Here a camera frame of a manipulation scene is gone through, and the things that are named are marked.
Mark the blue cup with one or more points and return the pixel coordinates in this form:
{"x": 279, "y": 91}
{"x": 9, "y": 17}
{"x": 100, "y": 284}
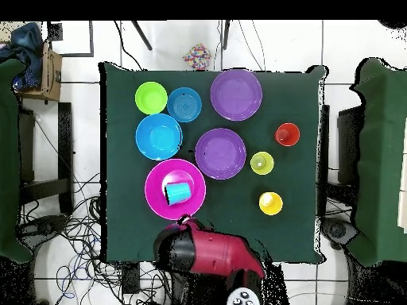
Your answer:
{"x": 178, "y": 193}

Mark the pale yellow translucent cup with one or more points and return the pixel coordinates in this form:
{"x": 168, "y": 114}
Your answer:
{"x": 262, "y": 163}

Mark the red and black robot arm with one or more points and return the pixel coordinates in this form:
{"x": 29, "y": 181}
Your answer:
{"x": 216, "y": 254}

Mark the purple bowl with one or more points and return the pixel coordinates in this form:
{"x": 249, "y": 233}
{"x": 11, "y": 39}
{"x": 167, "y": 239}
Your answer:
{"x": 236, "y": 95}
{"x": 220, "y": 154}

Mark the pink bowl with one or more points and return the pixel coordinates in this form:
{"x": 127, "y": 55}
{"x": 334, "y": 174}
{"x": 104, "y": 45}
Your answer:
{"x": 155, "y": 190}

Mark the large blue bowl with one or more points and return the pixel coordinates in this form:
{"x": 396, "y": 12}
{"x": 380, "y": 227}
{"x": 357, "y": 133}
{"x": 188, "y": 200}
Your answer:
{"x": 159, "y": 136}

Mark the small blue patterned bowl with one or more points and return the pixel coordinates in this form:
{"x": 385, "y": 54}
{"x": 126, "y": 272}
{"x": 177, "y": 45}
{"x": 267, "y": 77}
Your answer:
{"x": 184, "y": 105}

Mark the green bowl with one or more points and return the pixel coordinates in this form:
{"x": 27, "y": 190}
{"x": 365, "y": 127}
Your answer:
{"x": 151, "y": 98}

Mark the orange cup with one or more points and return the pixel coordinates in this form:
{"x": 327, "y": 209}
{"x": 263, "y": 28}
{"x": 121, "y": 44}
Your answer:
{"x": 287, "y": 135}

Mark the dark green table cloth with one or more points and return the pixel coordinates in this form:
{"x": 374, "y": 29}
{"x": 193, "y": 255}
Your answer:
{"x": 127, "y": 222}

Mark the colourful patterned box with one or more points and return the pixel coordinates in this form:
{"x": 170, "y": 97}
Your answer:
{"x": 197, "y": 57}

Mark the black tripod leg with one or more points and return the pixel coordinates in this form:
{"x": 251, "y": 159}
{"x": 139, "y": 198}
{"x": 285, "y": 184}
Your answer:
{"x": 142, "y": 35}
{"x": 226, "y": 35}

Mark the cardboard box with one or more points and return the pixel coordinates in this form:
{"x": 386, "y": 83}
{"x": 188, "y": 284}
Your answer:
{"x": 52, "y": 76}

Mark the green cloth side table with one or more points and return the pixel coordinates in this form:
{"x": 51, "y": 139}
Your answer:
{"x": 381, "y": 159}
{"x": 9, "y": 159}

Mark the blue cloth bundle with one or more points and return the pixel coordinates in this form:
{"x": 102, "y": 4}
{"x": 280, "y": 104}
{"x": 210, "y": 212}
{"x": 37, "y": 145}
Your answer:
{"x": 25, "y": 41}

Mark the black stool frame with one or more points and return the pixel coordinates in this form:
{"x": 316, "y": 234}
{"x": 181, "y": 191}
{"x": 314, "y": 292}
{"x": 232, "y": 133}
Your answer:
{"x": 65, "y": 143}

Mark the black pedestal leg with caster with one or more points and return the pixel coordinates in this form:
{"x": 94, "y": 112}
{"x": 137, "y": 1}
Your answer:
{"x": 338, "y": 230}
{"x": 44, "y": 225}

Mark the black floor frame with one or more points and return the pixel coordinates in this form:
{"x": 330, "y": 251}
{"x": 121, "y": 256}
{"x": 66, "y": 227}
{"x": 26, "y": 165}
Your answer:
{"x": 91, "y": 38}

